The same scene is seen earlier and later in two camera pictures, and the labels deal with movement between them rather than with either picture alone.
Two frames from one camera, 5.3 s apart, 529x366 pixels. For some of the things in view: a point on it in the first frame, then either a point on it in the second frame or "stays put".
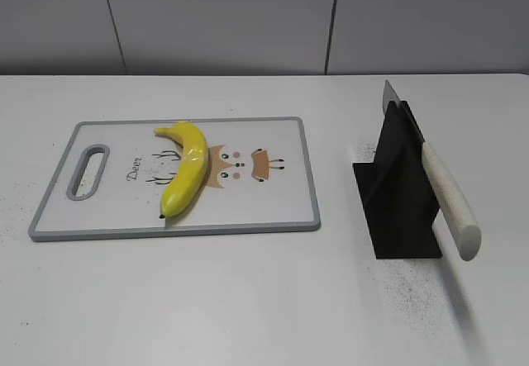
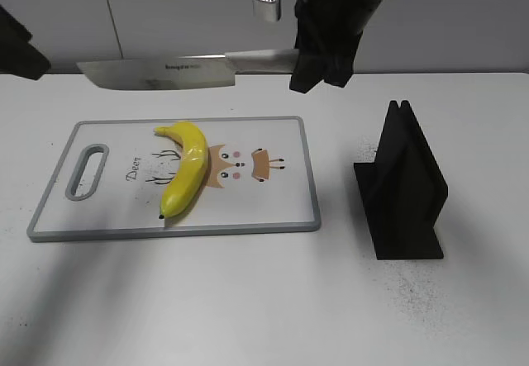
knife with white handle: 453,203 -> 183,72
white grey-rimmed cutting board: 112,175 stays put
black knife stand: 397,192 stays put
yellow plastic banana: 190,173 stays put
